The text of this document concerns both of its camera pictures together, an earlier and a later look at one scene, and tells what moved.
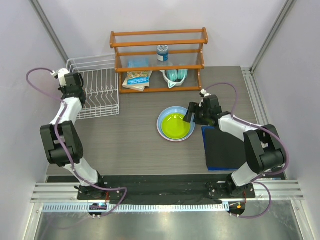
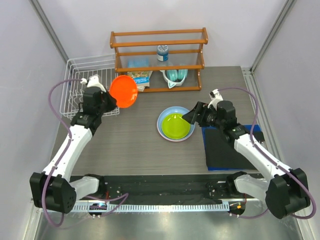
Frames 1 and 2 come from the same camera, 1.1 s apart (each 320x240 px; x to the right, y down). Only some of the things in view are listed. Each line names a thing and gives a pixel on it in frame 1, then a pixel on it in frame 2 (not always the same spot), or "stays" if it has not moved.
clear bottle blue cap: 162,53 stays
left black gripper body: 63,90 to 99,108
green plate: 174,127 stays
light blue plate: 175,109 stays
